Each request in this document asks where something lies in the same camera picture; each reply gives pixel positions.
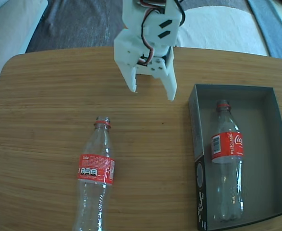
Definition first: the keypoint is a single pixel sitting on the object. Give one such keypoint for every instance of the clear bottle Coca-Cola logo label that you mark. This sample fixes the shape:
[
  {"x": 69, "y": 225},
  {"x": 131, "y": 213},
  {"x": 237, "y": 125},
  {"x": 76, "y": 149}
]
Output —
[{"x": 227, "y": 146}]

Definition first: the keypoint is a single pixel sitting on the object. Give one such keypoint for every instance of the clear bottle Coke nutrition label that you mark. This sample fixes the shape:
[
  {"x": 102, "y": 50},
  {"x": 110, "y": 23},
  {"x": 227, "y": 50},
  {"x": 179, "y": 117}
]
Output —
[{"x": 96, "y": 170}]

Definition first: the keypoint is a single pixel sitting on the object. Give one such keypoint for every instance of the grey cardboard box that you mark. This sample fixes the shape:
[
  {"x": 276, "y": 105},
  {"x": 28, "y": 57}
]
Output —
[{"x": 261, "y": 115}]

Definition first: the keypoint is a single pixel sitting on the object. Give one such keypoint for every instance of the grey rug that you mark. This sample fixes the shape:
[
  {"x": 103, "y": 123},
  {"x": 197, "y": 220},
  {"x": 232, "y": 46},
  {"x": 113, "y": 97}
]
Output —
[{"x": 83, "y": 24}]

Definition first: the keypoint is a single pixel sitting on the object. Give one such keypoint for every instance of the white cloth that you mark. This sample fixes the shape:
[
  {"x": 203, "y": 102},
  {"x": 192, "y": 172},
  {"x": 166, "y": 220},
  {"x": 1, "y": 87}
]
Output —
[{"x": 222, "y": 31}]

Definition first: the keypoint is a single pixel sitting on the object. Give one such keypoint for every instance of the beige sofa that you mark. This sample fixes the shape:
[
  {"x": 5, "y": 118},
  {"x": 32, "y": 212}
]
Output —
[{"x": 6, "y": 36}]

